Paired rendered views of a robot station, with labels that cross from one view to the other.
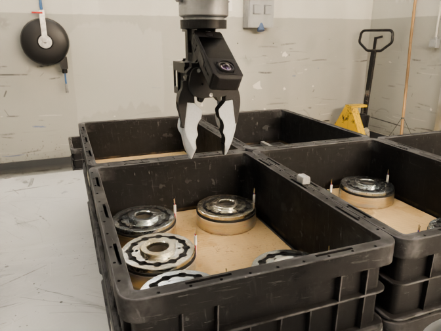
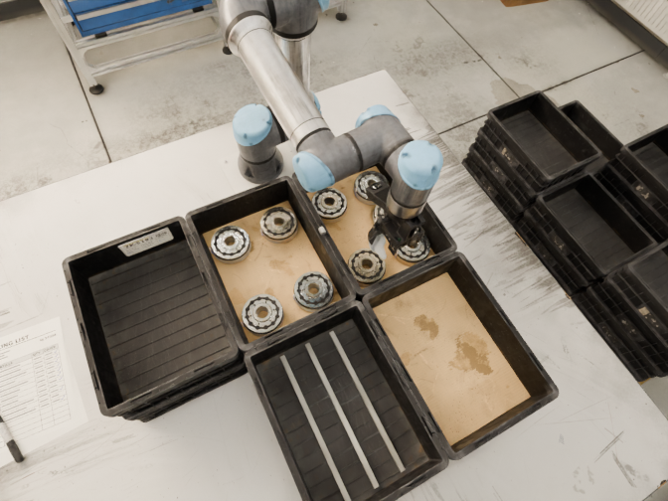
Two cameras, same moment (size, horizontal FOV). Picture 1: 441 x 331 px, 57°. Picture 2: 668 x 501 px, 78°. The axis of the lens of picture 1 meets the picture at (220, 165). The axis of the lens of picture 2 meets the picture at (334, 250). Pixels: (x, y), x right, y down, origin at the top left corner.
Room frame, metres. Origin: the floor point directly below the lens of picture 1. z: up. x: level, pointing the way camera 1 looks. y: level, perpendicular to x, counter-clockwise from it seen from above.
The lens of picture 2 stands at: (1.09, -0.21, 1.86)
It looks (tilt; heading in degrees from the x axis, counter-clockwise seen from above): 64 degrees down; 167
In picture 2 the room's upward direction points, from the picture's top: 8 degrees clockwise
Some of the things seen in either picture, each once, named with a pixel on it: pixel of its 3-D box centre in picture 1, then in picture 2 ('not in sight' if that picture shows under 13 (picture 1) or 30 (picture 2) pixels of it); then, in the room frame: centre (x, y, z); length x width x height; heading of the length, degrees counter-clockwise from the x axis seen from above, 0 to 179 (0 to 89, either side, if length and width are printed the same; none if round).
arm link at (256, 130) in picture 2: not in sight; (255, 131); (0.21, -0.28, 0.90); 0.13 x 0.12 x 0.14; 113
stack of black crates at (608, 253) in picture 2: not in sight; (572, 239); (0.38, 1.03, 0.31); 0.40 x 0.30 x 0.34; 22
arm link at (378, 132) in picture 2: not in sight; (378, 140); (0.57, -0.03, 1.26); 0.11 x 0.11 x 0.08; 23
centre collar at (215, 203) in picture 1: (226, 203); (367, 264); (0.65, -0.01, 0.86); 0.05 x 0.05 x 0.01
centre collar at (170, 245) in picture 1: (157, 248); not in sight; (0.50, 0.09, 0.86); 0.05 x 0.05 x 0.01
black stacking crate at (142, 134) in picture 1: (152, 161); (448, 350); (0.90, 0.16, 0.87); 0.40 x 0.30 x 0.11; 21
